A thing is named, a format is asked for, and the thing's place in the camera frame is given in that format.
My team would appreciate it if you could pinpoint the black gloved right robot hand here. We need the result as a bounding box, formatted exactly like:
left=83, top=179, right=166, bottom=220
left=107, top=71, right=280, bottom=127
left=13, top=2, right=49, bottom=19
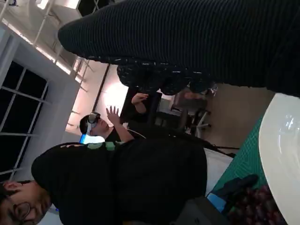
left=57, top=0, right=300, bottom=98

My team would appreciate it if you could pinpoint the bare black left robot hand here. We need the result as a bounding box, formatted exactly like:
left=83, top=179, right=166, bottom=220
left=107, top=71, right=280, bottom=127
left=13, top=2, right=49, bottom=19
left=207, top=174, right=259, bottom=214

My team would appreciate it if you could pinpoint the red toy grape bunch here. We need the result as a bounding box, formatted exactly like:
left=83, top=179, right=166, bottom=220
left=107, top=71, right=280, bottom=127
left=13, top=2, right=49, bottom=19
left=226, top=185, right=289, bottom=225

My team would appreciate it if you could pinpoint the white square plate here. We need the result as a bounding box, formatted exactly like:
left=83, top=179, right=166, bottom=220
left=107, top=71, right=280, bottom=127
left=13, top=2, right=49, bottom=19
left=258, top=92, right=300, bottom=225

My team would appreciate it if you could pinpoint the green cutting mat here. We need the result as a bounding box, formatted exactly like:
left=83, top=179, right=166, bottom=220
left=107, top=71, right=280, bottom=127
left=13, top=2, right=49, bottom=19
left=211, top=114, right=268, bottom=203

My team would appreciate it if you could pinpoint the black office chair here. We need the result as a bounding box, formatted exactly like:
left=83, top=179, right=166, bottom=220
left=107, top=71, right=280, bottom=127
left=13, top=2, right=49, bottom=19
left=182, top=92, right=212, bottom=139

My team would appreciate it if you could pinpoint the person in black top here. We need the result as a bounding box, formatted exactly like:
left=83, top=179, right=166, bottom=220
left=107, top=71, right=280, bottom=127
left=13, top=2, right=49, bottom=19
left=0, top=137, right=235, bottom=225

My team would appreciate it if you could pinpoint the person wearing headset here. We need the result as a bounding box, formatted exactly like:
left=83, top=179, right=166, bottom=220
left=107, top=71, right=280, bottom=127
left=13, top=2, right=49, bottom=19
left=79, top=93, right=150, bottom=144

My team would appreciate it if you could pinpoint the white VR headset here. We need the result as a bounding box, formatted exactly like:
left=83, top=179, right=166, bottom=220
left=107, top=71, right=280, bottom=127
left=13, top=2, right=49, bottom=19
left=84, top=112, right=102, bottom=137

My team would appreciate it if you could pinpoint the lit blue monitor screen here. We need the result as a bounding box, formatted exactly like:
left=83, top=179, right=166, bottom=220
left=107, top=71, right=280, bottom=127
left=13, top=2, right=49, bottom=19
left=79, top=134, right=106, bottom=145

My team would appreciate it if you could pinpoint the dark paned window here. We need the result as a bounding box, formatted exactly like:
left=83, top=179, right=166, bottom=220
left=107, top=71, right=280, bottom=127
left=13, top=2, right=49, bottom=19
left=0, top=60, right=50, bottom=181

